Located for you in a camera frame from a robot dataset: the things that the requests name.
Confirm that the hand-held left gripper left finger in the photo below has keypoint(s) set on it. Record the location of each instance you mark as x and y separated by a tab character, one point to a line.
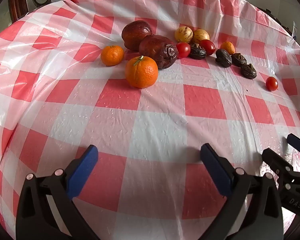
82	172

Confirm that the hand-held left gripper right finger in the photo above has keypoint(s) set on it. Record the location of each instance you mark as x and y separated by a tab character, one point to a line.
216	172

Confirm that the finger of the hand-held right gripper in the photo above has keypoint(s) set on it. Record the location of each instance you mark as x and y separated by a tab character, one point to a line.
275	160
298	142

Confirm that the dark brown water chestnut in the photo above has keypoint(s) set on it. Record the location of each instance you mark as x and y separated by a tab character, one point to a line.
197	53
223	58
239	60
248	71

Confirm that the wrinkled dark red apple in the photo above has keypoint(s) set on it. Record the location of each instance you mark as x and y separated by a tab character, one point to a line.
156	50

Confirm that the yellow striped pepino melon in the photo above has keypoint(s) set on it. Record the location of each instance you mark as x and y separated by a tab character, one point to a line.
200	35
183	33

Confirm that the red cherry tomato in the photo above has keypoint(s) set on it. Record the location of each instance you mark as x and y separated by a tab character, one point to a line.
207	47
183	50
272	83

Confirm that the red white checked tablecloth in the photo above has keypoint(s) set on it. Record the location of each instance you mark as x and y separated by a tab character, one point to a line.
165	120

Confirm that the white paper sheet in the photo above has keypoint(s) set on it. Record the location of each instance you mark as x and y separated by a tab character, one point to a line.
295	30

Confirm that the large orange with stem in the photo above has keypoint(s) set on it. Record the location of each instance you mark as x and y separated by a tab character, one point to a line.
141	73

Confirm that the small orange tangerine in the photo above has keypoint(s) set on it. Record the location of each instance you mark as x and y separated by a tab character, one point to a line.
227	47
112	55

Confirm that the dark wooden chair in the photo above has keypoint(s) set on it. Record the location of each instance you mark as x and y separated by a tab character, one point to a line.
273	17

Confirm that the smooth dark red apple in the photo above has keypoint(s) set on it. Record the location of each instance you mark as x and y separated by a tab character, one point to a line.
136	33

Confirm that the brown wooden door frame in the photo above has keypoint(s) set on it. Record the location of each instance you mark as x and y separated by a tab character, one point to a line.
18	2

